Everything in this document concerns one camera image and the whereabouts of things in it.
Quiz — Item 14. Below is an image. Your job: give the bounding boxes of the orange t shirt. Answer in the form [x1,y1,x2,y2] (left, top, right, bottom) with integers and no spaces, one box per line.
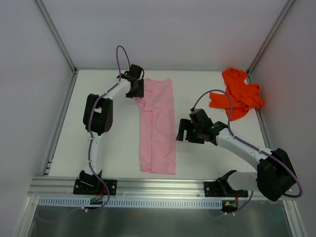
[209,68,265,121]

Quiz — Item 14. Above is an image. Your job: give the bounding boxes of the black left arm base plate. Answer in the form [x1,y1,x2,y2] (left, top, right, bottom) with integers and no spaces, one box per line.
[73,178,118,196]

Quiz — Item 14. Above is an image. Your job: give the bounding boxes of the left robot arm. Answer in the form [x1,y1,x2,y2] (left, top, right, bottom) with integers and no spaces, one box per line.
[74,64,145,195]

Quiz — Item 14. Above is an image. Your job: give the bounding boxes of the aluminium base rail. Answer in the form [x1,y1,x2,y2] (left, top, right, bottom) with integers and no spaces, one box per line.
[27,175,295,200]

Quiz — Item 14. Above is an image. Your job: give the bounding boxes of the pink t shirt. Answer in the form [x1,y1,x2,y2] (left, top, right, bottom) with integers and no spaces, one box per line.
[136,78,176,175]

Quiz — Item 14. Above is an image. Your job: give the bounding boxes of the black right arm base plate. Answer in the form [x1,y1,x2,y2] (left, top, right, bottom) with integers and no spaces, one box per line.
[203,181,249,198]

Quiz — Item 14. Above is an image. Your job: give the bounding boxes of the aluminium frame post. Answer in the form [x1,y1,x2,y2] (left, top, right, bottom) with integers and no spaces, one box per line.
[247,0,296,75]
[34,0,77,74]

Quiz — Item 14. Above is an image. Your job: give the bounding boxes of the aluminium frame post left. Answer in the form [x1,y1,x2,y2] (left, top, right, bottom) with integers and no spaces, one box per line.
[34,0,77,74]

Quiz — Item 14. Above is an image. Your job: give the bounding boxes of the white slotted cable duct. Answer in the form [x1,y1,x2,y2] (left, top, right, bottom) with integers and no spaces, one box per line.
[39,197,223,209]

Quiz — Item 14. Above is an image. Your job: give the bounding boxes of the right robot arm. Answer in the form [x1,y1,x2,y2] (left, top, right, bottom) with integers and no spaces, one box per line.
[176,109,297,201]

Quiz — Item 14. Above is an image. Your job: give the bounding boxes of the aluminium frame post right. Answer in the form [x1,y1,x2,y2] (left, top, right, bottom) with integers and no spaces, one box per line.
[247,0,296,75]

